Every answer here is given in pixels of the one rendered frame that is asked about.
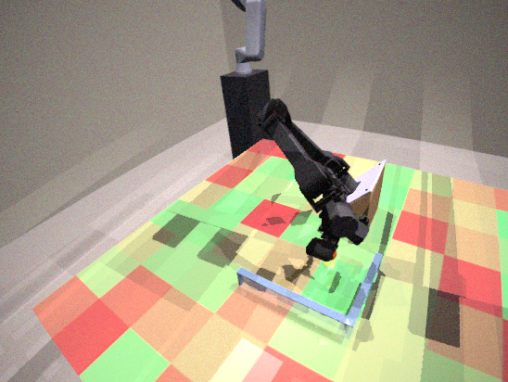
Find low clear corner walls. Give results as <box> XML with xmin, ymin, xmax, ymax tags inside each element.
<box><xmin>237</xmin><ymin>263</ymin><xmax>380</xmax><ymax>339</ymax></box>

